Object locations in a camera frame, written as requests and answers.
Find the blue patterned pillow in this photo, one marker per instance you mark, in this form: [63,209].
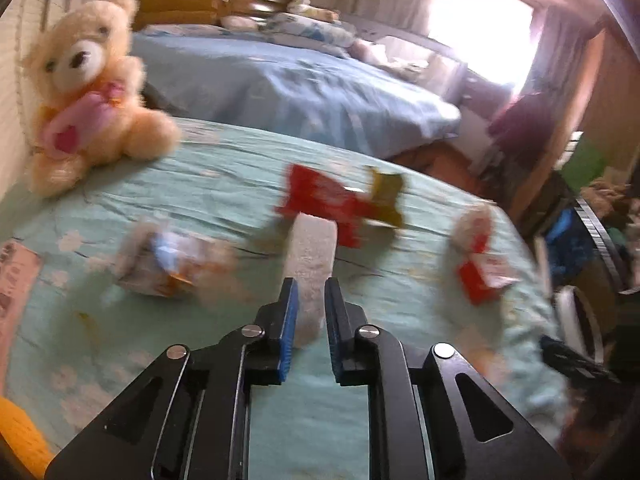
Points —
[310,30]

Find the white pink pillow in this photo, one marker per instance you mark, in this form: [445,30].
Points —
[240,21]

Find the flat blue pillow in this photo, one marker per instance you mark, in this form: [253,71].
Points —
[180,29]

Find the yellow snack wrapper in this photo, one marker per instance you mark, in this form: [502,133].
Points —
[387,187]

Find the brown plush toy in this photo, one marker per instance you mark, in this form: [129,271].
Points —
[607,200]

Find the bright window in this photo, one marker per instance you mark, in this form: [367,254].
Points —
[485,25]

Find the large bed with blue sheet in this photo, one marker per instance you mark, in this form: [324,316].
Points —
[280,85]

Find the cream teddy bear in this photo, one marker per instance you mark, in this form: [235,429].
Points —
[85,60]

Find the clear plastic snack bag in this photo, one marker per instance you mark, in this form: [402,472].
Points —
[165,265]

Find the wooden headboard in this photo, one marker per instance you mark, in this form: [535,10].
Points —
[200,2]

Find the red packet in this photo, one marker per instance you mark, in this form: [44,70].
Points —
[480,280]

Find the pink printed card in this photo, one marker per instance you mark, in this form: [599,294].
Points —
[15,270]

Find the pink white plush toy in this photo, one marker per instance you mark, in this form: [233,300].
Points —
[365,50]

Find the white rimmed black trash bin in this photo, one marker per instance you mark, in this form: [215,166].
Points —
[575,315]

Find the white sponge block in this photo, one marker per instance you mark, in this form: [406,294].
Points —
[312,255]

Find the dark red hanging coat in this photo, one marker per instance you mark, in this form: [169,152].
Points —
[525,125]

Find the yellow bumpy object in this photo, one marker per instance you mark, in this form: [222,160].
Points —
[20,435]

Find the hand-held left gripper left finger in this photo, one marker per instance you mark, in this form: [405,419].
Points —
[289,330]

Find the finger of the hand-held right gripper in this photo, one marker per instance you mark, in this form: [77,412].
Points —
[570,360]

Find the green floral bedsheet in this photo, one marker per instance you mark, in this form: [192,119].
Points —
[225,185]

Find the green box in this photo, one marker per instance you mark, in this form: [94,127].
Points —
[585,165]

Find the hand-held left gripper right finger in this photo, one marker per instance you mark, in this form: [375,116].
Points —
[332,330]

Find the beige plush toy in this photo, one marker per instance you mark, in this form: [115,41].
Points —
[322,12]

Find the red snack wrapper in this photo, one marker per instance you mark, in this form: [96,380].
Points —
[320,195]

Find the grey bed rail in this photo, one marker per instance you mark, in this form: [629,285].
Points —
[450,80]

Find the brown wooden wardrobe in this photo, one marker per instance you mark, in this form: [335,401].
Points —
[615,90]

